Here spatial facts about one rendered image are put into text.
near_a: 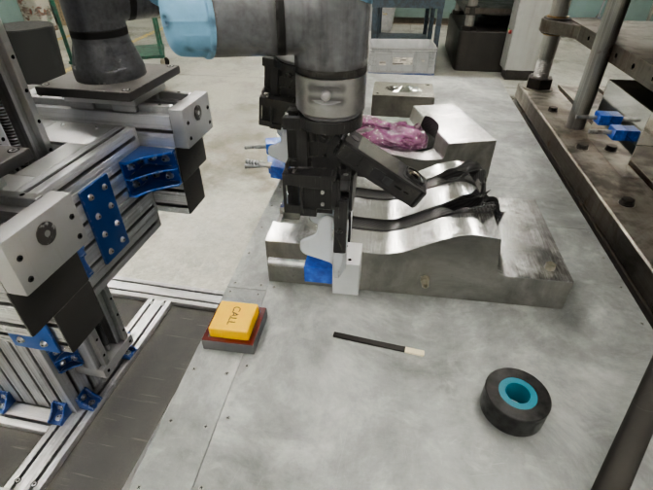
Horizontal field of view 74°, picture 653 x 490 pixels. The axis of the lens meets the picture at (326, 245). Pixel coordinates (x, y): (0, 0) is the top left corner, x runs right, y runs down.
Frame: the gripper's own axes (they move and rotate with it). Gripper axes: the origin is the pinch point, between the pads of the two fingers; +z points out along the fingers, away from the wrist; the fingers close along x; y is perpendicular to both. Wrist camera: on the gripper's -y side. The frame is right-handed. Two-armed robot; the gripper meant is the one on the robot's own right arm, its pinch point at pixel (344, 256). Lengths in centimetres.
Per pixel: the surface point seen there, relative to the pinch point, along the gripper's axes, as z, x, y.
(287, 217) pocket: 8.2, -20.9, 13.0
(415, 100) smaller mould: 9, -96, -13
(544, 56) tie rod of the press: 4, -138, -61
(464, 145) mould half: 5, -51, -23
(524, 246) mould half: 8.8, -18.7, -29.9
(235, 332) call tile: 11.5, 5.5, 15.1
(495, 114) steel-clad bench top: 15, -103, -40
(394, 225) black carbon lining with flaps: 6.7, -18.9, -7.0
